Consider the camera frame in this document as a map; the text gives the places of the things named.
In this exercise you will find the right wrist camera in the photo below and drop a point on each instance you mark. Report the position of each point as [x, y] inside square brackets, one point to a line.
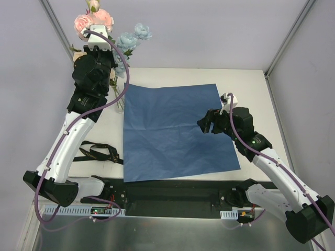
[229, 101]

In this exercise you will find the cream rose stem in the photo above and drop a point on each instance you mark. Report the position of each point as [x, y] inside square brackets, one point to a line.
[77, 53]

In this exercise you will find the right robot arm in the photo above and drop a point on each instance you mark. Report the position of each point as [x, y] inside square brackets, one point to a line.
[305, 213]

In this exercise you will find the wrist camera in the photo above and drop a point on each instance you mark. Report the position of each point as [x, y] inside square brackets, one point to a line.
[96, 41]
[229, 101]

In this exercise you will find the aluminium frame post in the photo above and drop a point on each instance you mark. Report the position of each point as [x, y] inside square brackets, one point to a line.
[57, 27]
[307, 7]

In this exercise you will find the blue flower stem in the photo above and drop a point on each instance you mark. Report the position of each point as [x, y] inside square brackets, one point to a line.
[127, 43]

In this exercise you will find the white cable duct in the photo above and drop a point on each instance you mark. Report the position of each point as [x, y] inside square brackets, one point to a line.
[235, 214]
[90, 211]

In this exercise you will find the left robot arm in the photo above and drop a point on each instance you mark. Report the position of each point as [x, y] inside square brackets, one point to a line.
[91, 79]

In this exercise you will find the blue wrapping paper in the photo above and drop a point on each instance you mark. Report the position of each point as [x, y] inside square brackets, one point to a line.
[161, 136]

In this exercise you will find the pale pink rose stem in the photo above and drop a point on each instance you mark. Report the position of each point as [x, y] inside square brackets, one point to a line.
[95, 15]

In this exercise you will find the clear glass vase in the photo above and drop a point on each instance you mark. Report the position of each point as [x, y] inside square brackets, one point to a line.
[120, 104]

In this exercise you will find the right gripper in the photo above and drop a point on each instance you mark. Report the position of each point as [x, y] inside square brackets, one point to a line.
[213, 121]

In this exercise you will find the black printed ribbon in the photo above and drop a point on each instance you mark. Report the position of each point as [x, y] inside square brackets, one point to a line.
[88, 149]

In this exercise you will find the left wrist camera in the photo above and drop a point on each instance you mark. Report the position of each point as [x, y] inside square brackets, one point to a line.
[96, 41]

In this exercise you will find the right white cable duct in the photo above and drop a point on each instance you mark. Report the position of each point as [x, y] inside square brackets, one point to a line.
[235, 214]

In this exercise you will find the left white cable duct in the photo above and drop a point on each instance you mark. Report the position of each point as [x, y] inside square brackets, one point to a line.
[90, 211]

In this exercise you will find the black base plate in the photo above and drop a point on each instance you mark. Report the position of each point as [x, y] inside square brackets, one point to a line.
[203, 199]

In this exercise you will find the left aluminium frame post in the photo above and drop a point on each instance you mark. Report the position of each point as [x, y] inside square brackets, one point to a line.
[57, 27]

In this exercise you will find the right aluminium frame post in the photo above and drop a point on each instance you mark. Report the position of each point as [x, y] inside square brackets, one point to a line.
[307, 7]

